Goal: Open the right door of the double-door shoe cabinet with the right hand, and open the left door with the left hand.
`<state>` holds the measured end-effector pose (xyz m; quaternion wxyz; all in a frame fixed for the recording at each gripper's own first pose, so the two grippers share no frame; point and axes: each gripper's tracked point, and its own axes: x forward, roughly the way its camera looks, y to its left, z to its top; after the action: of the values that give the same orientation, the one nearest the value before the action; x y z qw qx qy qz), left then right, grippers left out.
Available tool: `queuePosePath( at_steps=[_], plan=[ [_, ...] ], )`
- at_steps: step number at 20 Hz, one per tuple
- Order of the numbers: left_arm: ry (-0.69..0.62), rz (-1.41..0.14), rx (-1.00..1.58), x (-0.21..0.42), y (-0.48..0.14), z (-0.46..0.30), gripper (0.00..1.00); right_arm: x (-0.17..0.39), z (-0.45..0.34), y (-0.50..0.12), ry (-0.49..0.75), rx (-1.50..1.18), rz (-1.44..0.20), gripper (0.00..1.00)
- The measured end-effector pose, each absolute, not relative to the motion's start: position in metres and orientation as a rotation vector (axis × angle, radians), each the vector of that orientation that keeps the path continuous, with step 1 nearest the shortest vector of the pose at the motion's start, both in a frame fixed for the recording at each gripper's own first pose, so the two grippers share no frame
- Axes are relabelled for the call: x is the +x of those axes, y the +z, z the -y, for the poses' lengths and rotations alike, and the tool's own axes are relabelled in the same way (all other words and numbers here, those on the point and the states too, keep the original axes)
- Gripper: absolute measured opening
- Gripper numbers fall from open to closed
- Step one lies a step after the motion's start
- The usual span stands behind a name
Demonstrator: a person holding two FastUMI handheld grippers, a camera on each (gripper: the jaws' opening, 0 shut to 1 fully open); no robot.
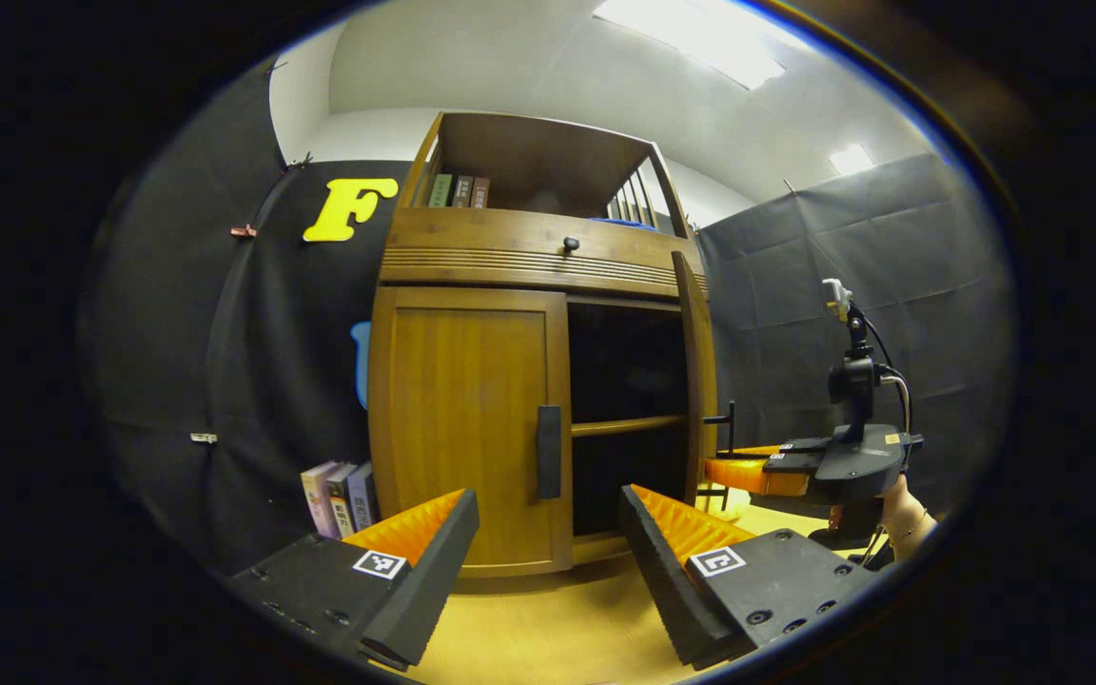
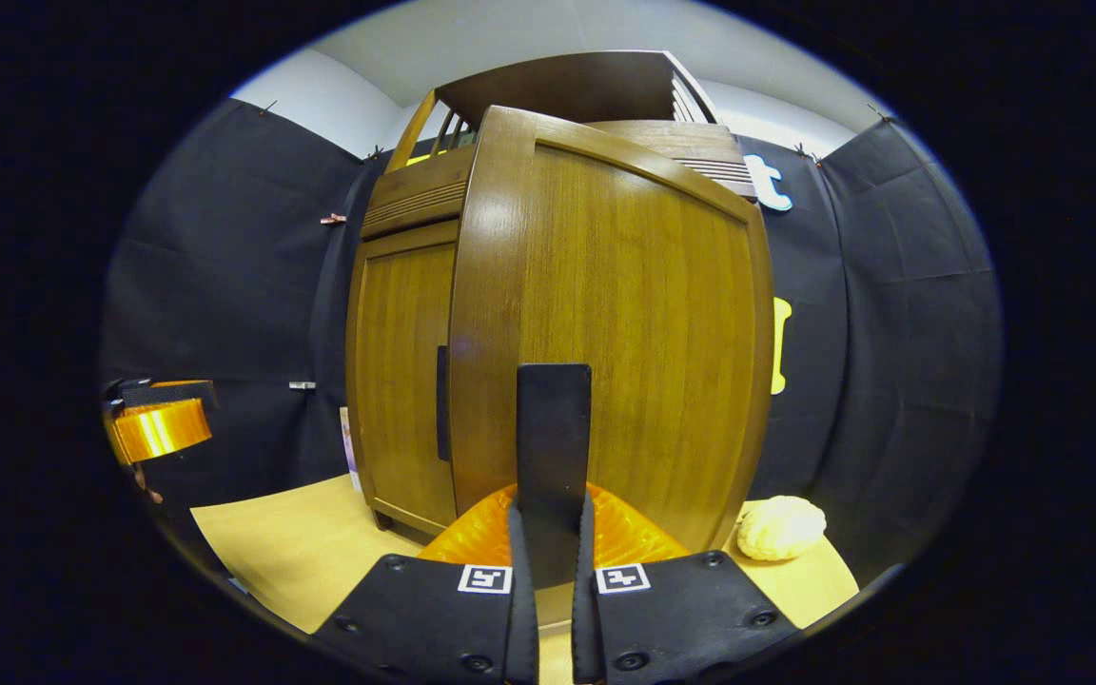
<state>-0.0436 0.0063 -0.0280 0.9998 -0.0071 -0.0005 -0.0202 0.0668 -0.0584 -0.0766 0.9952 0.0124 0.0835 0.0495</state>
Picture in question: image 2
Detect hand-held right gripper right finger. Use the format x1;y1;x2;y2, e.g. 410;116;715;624
572;483;802;685

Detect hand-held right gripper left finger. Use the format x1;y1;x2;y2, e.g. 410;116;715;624
308;483;541;685

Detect black door handle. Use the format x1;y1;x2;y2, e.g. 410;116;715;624
436;345;451;462
517;363;593;591

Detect wooden shoe cabinet door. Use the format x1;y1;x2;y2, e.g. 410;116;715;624
448;105;775;572
348;221;461;534

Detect wooden double-door shoe cabinet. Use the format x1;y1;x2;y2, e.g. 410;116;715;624
346;49;760;534

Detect black backdrop cloth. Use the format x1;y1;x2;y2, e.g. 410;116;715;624
99;95;1004;581

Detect cream fluffy slipper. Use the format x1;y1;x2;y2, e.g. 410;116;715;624
736;496;828;562

